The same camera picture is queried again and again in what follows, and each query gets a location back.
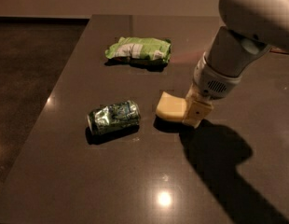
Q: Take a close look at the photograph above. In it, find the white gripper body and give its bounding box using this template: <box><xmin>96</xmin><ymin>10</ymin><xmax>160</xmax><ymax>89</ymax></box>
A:
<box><xmin>193</xmin><ymin>56</ymin><xmax>241</xmax><ymax>99</ymax></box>

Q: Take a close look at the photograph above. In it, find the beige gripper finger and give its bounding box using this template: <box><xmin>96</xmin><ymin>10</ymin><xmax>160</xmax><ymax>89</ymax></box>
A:
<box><xmin>183</xmin><ymin>96</ymin><xmax>213</xmax><ymax>128</ymax></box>
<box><xmin>186</xmin><ymin>83</ymin><xmax>198</xmax><ymax>99</ymax></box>

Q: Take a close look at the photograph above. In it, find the yellow sponge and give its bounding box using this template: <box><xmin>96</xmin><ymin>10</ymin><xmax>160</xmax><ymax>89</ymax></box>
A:
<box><xmin>156</xmin><ymin>91</ymin><xmax>186</xmax><ymax>122</ymax></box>

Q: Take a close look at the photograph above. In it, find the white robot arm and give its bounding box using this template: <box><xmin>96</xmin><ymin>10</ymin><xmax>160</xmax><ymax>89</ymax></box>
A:
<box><xmin>183</xmin><ymin>0</ymin><xmax>289</xmax><ymax>127</ymax></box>

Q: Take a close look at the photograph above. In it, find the crushed green soda can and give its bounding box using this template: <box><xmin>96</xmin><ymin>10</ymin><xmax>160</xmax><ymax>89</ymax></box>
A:
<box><xmin>87</xmin><ymin>100</ymin><xmax>141</xmax><ymax>135</ymax></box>

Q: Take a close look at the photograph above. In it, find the green chip bag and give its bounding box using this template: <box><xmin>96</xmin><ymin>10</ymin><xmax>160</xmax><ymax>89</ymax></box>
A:
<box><xmin>105</xmin><ymin>37</ymin><xmax>172</xmax><ymax>63</ymax></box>

